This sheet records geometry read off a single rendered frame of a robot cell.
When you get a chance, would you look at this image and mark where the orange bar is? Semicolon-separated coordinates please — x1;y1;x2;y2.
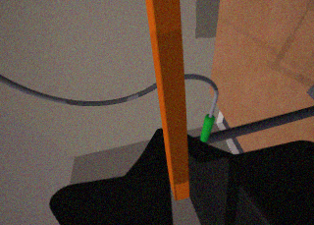
145;0;189;200

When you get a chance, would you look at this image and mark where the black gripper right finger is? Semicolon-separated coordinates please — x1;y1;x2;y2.
187;135;314;225

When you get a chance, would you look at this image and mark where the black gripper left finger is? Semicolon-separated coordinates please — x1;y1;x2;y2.
49;129;173;225

